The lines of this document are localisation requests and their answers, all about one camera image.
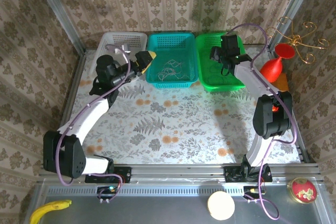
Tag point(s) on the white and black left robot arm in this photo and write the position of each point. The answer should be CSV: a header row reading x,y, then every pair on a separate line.
x,y
86,117

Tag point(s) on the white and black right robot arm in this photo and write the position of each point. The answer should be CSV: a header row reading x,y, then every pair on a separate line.
x,y
252,79

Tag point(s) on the green plastic basket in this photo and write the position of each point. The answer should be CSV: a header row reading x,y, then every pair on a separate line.
x,y
200,64

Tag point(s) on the teal plastic basket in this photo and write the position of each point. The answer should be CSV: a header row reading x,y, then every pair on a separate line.
x,y
170,48

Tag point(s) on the white plastic basket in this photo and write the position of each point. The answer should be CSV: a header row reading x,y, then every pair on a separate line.
x,y
115,37

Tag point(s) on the red wine glass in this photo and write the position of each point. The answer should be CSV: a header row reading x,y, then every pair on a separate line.
x,y
273,70

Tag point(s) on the wooden board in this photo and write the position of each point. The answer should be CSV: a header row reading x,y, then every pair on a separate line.
x,y
283,83

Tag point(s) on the red foil candy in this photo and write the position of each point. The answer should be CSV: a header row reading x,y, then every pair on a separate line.
x,y
275,108

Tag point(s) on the floral tablecloth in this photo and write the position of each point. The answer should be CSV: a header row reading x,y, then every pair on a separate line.
x,y
183,142

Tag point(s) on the small circuit board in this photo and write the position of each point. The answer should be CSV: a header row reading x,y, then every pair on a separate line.
x,y
249,190
107,190

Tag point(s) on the yellow banana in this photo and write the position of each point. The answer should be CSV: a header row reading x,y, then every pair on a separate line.
x,y
47,208

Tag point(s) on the round cream disc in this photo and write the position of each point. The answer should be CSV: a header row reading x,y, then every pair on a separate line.
x,y
221,205

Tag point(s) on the round red tin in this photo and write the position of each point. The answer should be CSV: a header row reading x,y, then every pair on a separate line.
x,y
303,191

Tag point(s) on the aluminium side rail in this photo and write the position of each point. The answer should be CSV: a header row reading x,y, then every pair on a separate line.
x,y
68,103
306,155

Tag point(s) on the aluminium frame post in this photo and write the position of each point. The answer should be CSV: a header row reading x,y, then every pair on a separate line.
x,y
60,11
292,11

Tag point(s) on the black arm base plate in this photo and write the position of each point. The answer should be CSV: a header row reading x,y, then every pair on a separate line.
x,y
231,174
126,174

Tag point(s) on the long aluminium rail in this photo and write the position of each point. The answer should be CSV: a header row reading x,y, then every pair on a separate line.
x,y
178,171

